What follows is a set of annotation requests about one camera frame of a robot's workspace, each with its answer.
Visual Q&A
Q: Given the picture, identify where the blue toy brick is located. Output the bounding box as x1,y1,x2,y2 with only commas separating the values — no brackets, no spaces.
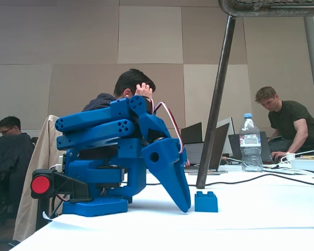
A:
194,190,219,213

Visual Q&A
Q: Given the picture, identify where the raised hand of hoodie person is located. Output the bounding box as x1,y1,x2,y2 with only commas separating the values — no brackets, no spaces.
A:
134,82,154,99

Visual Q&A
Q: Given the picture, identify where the hand of green-shirt man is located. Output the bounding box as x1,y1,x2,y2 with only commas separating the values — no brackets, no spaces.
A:
271,151,287,161

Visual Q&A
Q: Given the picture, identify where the laptop with lit screen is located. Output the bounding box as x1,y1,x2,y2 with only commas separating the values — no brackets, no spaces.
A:
183,142,205,168

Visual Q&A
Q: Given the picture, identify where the black laptop lid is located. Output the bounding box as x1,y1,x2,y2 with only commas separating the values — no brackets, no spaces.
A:
180,122,204,145

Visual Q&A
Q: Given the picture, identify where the dark grey open laptop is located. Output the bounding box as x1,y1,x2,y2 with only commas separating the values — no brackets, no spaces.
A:
184,122,230,175

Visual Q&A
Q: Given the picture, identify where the dark-haired person in navy hoodie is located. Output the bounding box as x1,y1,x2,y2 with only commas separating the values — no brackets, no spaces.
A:
82,69,156,113

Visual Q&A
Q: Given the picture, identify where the dark metal slanted leg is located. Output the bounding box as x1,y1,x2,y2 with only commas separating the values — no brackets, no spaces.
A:
195,14,237,189

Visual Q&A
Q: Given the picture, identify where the clear plastic water bottle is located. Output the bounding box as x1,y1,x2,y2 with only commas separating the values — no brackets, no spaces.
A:
239,113,264,173

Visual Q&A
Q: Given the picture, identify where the silver laptop lid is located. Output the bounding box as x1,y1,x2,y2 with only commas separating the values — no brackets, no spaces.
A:
216,117,236,157

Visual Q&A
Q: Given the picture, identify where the black laptop behind bottle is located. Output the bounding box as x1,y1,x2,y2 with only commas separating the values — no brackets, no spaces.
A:
228,131,278,165

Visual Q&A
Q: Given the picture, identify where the white flat box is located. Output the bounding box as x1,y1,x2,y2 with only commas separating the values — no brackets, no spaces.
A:
287,158,314,174

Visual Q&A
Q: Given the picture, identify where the black clamp with red knob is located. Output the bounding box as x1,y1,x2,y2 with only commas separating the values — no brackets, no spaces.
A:
30,168,93,231

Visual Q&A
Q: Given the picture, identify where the beige jacket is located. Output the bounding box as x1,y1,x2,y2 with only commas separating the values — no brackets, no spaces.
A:
13,115,66,243

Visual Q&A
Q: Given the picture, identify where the man in dark green t-shirt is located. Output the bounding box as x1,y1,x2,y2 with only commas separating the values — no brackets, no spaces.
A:
255,86,314,162

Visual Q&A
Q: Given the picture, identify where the man with glasses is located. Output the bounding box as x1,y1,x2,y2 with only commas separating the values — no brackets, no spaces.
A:
0,116,36,219

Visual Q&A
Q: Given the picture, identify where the red white black servo cable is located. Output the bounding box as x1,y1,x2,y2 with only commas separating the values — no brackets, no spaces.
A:
150,98,185,155

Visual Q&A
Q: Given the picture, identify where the dark metal frame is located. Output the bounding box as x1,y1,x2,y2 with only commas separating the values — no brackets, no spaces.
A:
218,0,314,18

